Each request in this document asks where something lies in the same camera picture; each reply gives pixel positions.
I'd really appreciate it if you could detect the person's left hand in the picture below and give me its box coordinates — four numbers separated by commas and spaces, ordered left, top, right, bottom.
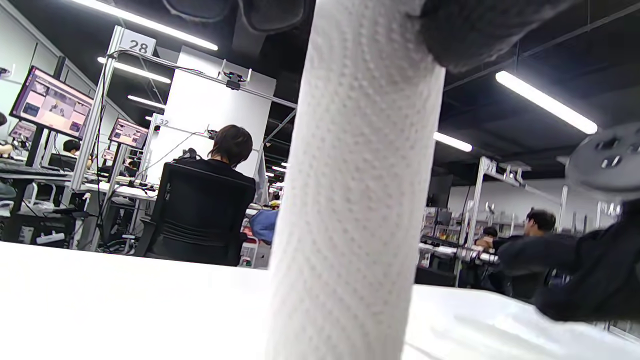
162, 0, 581, 73

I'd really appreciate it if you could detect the person's right hand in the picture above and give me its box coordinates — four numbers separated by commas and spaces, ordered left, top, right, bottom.
497, 197, 640, 323

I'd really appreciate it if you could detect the white paper towel roll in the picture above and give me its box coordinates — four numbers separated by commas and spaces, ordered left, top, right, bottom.
265, 0, 447, 360

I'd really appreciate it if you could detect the long ceiling light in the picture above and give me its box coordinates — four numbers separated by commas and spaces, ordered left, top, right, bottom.
97, 56, 172, 84
72, 0, 219, 52
127, 95, 166, 109
495, 70, 598, 135
434, 131, 473, 153

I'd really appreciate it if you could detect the black tracking controller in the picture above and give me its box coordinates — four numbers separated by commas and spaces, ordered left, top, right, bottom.
557, 122, 640, 201

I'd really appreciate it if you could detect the white partition board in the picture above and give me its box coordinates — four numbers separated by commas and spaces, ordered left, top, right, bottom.
145, 46, 277, 191

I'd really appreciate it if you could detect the white rolling cart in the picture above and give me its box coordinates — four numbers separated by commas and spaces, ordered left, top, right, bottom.
239, 235, 261, 268

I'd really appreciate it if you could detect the black office chair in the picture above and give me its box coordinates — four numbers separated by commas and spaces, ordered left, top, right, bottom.
135, 162, 257, 267

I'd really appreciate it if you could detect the small computer monitor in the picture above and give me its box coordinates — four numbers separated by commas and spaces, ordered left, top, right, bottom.
108, 117, 150, 150
7, 120, 38, 143

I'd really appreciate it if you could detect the long white desk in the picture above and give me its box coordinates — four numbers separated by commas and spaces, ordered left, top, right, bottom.
82, 182, 160, 202

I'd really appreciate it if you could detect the large computer monitor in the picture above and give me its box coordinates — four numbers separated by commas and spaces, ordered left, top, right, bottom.
10, 65, 95, 141

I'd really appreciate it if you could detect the black keyboard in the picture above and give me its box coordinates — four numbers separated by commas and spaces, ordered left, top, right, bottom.
0, 164, 71, 177

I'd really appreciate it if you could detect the black computer tower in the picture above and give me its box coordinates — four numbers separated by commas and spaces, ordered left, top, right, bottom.
2, 212, 91, 248

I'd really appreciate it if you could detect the black computer desk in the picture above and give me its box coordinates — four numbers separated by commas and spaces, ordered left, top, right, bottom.
0, 170, 76, 242

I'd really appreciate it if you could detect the silver aluminium frame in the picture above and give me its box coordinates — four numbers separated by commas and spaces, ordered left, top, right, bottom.
452, 156, 571, 288
65, 25, 299, 251

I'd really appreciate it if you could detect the small black mounted camera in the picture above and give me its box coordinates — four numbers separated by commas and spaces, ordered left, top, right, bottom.
220, 70, 251, 91

